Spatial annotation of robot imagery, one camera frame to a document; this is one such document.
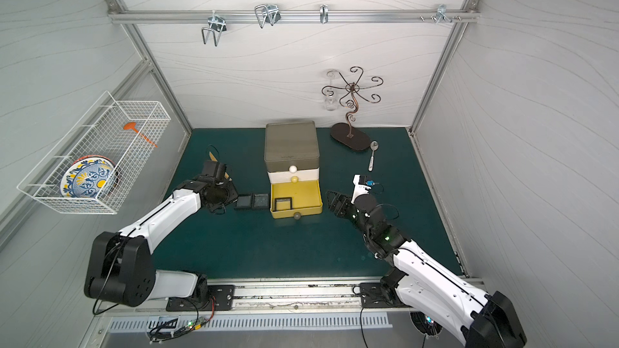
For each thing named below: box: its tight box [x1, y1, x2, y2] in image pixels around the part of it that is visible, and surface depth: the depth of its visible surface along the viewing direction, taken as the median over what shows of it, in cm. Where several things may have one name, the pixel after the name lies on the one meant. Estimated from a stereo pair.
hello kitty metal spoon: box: [368, 140, 379, 172], surface depth 117 cm
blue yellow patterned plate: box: [59, 154, 120, 199], surface depth 62 cm
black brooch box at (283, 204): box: [272, 196, 293, 212], surface depth 95 cm
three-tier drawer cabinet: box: [264, 120, 324, 220], surface depth 92 cm
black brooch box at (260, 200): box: [251, 192, 270, 210], surface depth 97 cm
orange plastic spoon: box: [122, 121, 159, 148], surface depth 80 cm
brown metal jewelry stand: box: [320, 66, 383, 151], surface depth 101 cm
